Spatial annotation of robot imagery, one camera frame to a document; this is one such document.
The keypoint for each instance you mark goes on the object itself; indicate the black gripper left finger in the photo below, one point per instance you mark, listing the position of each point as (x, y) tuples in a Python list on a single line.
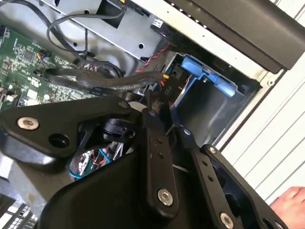
[(59, 117)]

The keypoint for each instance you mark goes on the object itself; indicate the person's bare hand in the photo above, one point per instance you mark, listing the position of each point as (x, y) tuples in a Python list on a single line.
[(293, 205)]

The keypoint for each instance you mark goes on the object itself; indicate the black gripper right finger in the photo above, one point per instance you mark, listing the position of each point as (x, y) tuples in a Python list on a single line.
[(207, 171)]

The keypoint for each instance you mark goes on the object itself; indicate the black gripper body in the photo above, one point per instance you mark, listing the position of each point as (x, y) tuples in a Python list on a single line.
[(107, 202)]

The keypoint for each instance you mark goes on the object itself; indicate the hard disk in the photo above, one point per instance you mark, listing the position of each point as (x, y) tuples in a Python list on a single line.
[(190, 65)]

